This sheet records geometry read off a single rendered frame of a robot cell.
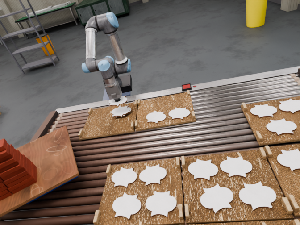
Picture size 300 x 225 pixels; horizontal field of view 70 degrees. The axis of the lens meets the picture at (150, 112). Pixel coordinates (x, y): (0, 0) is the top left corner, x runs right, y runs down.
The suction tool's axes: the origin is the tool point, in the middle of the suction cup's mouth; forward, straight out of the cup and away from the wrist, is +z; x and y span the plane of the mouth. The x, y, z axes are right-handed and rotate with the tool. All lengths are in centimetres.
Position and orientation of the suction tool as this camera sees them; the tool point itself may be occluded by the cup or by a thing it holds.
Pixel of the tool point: (118, 101)
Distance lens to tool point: 158.3
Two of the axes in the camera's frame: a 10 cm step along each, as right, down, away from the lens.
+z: 2.3, 7.8, 5.8
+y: 9.7, -1.7, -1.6
